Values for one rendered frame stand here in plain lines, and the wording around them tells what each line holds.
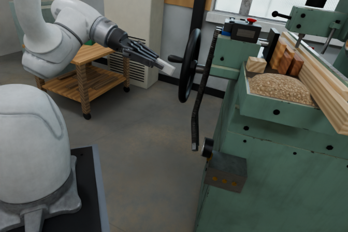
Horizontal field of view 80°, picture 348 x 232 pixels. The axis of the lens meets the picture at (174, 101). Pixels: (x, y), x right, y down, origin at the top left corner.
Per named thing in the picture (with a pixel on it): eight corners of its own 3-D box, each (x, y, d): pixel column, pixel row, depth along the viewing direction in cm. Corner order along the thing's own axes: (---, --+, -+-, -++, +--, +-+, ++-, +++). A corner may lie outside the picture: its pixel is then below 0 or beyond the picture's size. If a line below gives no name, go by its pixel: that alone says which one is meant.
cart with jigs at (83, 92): (90, 77, 237) (83, 18, 204) (132, 91, 221) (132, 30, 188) (37, 103, 185) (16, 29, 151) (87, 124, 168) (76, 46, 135)
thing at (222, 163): (205, 165, 74) (209, 148, 70) (239, 174, 72) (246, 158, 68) (202, 184, 67) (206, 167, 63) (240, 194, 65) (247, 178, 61)
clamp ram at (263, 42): (245, 50, 75) (252, 24, 70) (265, 54, 74) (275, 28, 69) (246, 57, 68) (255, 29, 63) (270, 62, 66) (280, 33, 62)
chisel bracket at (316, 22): (282, 32, 70) (292, 4, 66) (326, 39, 68) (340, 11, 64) (287, 37, 64) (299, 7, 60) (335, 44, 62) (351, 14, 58)
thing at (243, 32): (222, 29, 75) (226, 13, 72) (253, 34, 73) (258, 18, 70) (220, 37, 64) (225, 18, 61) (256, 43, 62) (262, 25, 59)
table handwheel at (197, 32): (180, 101, 96) (193, 40, 95) (223, 111, 93) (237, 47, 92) (169, 101, 67) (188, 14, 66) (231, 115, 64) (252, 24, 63)
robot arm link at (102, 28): (108, 14, 71) (123, 23, 72) (101, 37, 76) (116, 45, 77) (93, 17, 64) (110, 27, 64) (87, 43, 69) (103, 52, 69)
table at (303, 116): (216, 44, 102) (219, 32, 99) (280, 56, 97) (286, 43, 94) (200, 106, 51) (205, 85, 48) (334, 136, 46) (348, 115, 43)
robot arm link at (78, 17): (107, 27, 77) (87, 53, 72) (71, 5, 76) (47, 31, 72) (104, 6, 67) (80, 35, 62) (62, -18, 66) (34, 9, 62)
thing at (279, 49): (264, 53, 76) (272, 32, 72) (269, 54, 76) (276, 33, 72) (271, 68, 63) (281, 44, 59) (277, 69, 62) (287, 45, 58)
